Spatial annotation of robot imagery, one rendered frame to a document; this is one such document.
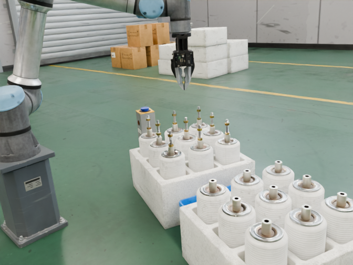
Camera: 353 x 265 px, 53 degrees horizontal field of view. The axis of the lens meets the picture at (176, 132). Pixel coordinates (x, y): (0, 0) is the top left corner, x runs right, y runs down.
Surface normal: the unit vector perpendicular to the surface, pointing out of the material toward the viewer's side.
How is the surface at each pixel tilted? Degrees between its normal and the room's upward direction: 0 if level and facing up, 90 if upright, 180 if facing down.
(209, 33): 90
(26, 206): 90
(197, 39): 90
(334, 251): 0
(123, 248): 0
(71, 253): 0
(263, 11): 90
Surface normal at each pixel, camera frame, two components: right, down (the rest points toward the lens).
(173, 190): 0.40, 0.27
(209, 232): -0.06, -0.94
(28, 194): 0.70, 0.19
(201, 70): -0.66, 0.28
